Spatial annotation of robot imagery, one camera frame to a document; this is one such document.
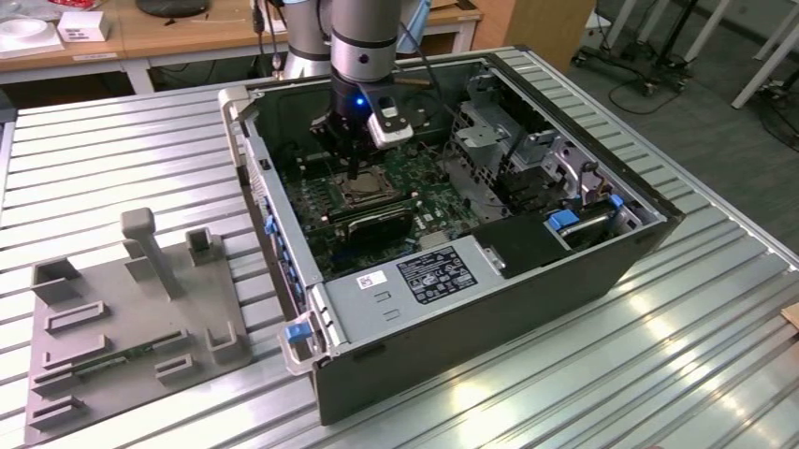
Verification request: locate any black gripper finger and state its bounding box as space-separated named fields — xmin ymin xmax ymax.
xmin=309 ymin=115 xmax=361 ymax=181

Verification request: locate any CPU socket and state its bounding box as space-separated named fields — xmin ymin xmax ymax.
xmin=329 ymin=164 xmax=404 ymax=210

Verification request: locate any black graphics card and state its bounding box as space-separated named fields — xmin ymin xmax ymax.
xmin=327 ymin=198 xmax=420 ymax=248

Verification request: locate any pale blue teach pendant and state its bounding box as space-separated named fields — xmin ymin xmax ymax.
xmin=399 ymin=0 xmax=434 ymax=53

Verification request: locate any silver drive cage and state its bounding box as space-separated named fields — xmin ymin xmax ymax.
xmin=447 ymin=63 xmax=567 ymax=210

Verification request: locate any green motherboard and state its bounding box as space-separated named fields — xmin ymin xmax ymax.
xmin=273 ymin=139 xmax=500 ymax=277

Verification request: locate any wooden desk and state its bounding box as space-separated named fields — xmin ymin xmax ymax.
xmin=0 ymin=0 xmax=486 ymax=94

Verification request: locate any black round stand base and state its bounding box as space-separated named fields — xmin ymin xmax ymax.
xmin=135 ymin=0 xmax=211 ymax=16

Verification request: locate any wooden cabinet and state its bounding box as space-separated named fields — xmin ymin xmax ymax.
xmin=479 ymin=0 xmax=595 ymax=74

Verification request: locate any silver power supply unit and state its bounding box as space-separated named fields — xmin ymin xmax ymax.
xmin=308 ymin=232 xmax=508 ymax=345

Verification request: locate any black plastic shroud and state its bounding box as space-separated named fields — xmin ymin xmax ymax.
xmin=471 ymin=215 xmax=576 ymax=281

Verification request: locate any blue case latch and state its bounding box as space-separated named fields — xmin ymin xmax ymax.
xmin=281 ymin=322 xmax=312 ymax=347

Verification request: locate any white cardboard box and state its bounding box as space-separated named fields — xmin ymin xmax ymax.
xmin=55 ymin=11 xmax=112 ymax=43

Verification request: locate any grey parts rack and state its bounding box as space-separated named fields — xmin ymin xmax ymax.
xmin=23 ymin=208 xmax=255 ymax=445

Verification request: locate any black open PC case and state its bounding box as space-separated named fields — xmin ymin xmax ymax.
xmin=216 ymin=44 xmax=686 ymax=427

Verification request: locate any white round dish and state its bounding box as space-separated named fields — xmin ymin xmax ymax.
xmin=0 ymin=16 xmax=64 ymax=52

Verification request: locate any black wheeled stand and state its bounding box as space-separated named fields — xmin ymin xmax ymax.
xmin=572 ymin=0 xmax=700 ymax=97

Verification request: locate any green RAM stick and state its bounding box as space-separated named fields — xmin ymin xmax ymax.
xmin=68 ymin=340 xmax=157 ymax=375

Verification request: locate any white table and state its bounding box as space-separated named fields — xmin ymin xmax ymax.
xmin=598 ymin=0 xmax=731 ymax=63
xmin=730 ymin=0 xmax=799 ymax=111

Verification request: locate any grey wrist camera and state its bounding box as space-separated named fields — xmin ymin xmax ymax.
xmin=364 ymin=83 xmax=418 ymax=152

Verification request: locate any black hanging cable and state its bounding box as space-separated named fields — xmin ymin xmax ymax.
xmin=251 ymin=0 xmax=285 ymax=80

